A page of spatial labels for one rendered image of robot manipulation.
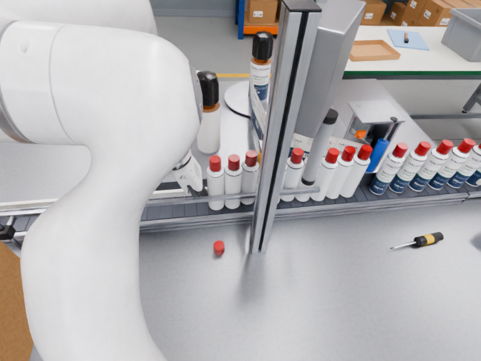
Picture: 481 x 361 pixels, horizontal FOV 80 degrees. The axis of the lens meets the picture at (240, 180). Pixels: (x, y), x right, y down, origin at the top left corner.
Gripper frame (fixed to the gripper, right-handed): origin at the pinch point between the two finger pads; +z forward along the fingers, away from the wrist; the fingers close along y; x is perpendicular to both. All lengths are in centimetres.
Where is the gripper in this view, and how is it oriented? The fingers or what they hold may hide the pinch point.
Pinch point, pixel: (200, 191)
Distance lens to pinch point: 88.9
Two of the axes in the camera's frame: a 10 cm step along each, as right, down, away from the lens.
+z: 2.9, 6.0, 7.4
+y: -1.4, -7.4, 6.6
